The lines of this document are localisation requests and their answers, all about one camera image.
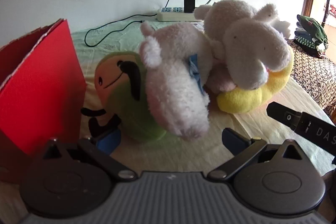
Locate white power strip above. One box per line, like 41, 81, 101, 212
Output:
157, 6, 204, 22

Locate dark green garment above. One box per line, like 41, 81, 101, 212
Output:
297, 14, 328, 52

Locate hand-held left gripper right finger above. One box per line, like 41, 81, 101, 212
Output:
207, 128, 305, 180

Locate red cardboard box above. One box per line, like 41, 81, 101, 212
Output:
0, 18, 87, 184

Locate large white plush toy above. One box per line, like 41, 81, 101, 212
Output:
194, 0, 292, 90

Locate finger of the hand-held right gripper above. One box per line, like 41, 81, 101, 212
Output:
266, 101, 302, 133

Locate green avocado plush toy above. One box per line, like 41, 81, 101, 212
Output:
81, 51, 168, 144

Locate white rabbit plush blue bow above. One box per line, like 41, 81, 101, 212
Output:
139, 21, 214, 141

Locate black charger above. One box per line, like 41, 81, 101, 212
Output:
184, 0, 196, 13

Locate yellow plush doll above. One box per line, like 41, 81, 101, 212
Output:
217, 43, 294, 114

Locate pink bear plush toy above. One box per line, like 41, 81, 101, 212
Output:
207, 64, 237, 93

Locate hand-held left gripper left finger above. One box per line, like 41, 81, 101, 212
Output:
43, 129, 138, 182

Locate patterned cloth covered furniture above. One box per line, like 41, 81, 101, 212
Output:
289, 39, 336, 119

